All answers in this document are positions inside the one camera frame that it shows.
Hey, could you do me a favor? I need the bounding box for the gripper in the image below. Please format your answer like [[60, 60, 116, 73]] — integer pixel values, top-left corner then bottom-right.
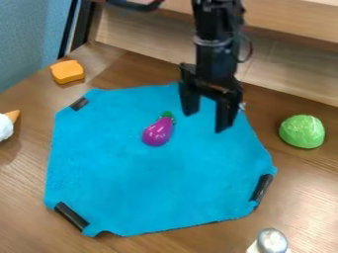
[[177, 43, 245, 134]]

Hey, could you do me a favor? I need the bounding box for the blue cloth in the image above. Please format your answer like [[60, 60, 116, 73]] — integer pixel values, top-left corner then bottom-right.
[[42, 82, 279, 238]]

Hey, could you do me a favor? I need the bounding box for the purple toy eggplant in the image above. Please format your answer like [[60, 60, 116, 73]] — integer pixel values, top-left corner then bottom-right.
[[140, 111, 176, 147]]

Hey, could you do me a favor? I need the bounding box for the green toy cabbage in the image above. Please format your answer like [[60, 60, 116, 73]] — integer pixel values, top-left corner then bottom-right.
[[277, 114, 328, 150]]

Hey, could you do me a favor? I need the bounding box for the orange toy bread slice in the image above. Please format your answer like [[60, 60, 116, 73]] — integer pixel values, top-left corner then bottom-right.
[[48, 59, 86, 85]]

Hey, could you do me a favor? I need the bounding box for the silver toy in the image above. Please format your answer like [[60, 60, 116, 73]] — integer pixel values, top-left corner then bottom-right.
[[245, 227, 294, 253]]

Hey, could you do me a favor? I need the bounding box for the toy ice cream cone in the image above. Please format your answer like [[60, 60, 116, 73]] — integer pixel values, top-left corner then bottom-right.
[[0, 109, 22, 143]]

